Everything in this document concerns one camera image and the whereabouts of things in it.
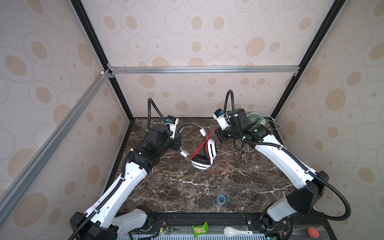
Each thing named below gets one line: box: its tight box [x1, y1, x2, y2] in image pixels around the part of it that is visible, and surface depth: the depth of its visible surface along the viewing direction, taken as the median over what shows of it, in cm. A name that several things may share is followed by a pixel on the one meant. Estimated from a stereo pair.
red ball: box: [307, 227, 320, 239], surface depth 70 cm
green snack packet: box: [191, 221, 209, 238], surface depth 71 cm
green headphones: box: [246, 112, 267, 126], surface depth 114 cm
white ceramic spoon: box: [223, 226, 253, 238], surface depth 72 cm
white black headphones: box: [178, 123, 217, 171], surface depth 67 cm
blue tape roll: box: [217, 194, 227, 205], surface depth 82 cm
